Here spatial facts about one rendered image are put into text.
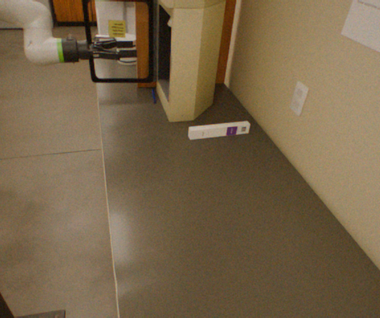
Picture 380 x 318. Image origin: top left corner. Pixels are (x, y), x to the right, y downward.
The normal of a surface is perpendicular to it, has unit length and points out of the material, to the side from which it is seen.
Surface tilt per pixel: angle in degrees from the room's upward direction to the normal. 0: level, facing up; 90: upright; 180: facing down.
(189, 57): 90
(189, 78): 90
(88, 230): 0
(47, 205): 0
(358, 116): 90
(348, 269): 0
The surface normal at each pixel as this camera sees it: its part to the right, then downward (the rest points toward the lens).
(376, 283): 0.07, -0.79
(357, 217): -0.96, 0.11
